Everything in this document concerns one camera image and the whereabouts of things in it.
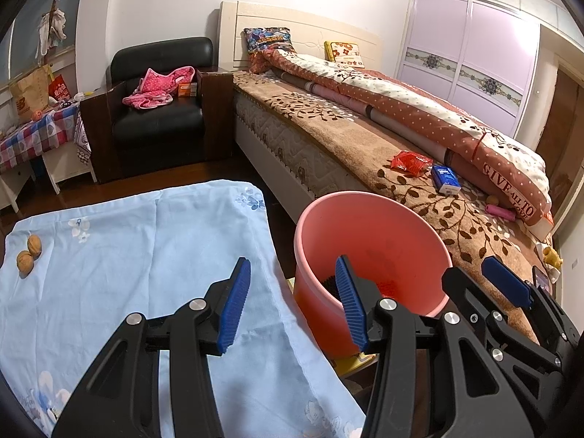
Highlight white embroidered cloth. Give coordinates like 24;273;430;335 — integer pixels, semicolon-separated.
73;112;92;165

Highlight brown paper bag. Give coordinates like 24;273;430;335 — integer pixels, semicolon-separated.
9;66;53;124

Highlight bay window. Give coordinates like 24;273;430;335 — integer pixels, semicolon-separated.
0;0;85;87

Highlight yellow plush toy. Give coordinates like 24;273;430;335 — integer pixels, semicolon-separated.
541;244;564;279

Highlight cream bed headboard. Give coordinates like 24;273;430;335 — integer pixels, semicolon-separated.
218;1;381;74

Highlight yellow floral pillow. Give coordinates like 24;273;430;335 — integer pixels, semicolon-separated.
324;41;366;68

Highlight black leather armchair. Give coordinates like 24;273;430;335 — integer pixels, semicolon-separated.
80;36;235;185

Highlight colourful patterned pillow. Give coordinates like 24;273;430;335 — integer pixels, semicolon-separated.
243;26;295;74

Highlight red snack packet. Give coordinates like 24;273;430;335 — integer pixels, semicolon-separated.
390;150;433;178

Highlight orange dotted quilt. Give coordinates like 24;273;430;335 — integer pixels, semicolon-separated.
262;50;555;226

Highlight brown leaf-pattern blanket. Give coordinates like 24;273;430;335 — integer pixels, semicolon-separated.
234;70;557;329

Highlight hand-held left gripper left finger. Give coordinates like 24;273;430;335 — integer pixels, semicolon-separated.
51;258;253;438

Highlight light blue floral cloth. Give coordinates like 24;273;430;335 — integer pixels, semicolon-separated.
0;179;379;438

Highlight bed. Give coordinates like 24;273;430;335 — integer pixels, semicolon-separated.
233;70;560;329

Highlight red gift bag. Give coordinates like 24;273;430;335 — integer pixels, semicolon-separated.
49;75;71;103

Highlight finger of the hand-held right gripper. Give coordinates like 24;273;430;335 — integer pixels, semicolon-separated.
442;265;507;343
482;255;571;330

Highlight pink plastic bucket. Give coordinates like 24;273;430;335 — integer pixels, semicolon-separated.
293;192;454;359

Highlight dark phone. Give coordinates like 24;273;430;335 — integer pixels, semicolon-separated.
531;267;553;293

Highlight pink dotted clothes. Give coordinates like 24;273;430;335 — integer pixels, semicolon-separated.
122;66;198;110

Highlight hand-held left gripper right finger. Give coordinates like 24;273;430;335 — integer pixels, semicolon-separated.
335;255;534;438

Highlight lilac sliding-door wardrobe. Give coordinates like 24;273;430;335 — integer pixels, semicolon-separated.
396;0;541;140

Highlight brown wooden door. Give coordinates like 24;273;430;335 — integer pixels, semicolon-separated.
535;52;584;206

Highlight black foam fruit net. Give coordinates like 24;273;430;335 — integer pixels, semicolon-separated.
322;274;343;302

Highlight white clothes on rack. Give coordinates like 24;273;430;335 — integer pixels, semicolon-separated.
35;8;69;60

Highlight blue tissue pack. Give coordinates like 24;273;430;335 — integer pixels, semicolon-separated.
430;165;461;195

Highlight white side table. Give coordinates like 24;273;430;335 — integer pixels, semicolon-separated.
0;146;97;213

